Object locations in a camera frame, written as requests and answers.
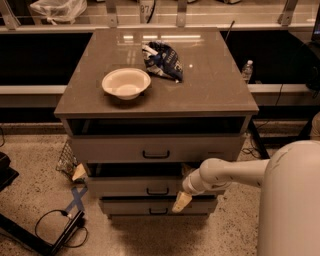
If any clear plastic bag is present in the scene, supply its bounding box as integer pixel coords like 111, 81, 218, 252
30, 0, 87, 25

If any clear water bottle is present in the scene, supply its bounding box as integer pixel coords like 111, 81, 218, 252
241, 60, 253, 83

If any blue chip bag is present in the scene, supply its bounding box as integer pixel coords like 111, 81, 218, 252
142, 41, 183, 83

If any grey top drawer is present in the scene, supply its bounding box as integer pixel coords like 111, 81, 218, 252
70, 135, 245, 163

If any grey drawer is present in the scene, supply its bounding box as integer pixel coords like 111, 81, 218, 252
99, 197, 217, 217
85, 175, 228, 198
70, 135, 245, 163

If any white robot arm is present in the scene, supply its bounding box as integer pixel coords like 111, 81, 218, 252
172, 140, 320, 256

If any black stand leg left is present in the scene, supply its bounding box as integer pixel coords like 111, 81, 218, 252
0, 211, 84, 256

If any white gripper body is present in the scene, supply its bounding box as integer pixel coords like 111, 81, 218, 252
182, 168, 208, 195

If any wire mesh basket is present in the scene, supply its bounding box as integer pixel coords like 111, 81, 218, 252
56, 142, 87, 184

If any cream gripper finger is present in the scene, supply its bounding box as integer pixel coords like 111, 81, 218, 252
172, 191, 192, 213
181, 163, 195, 177

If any black table leg right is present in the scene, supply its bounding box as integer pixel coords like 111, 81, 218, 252
248, 120, 269, 159

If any grey drawer cabinet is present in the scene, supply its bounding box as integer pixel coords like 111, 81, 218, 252
55, 28, 258, 203

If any white paper bowl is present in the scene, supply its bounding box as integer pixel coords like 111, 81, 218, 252
102, 68, 151, 100

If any black object left edge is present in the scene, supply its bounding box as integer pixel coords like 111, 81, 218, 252
0, 152, 19, 191

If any black cable on floor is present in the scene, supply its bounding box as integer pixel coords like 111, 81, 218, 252
34, 208, 89, 249

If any grey bottom drawer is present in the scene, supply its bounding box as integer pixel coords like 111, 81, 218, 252
99, 197, 217, 217

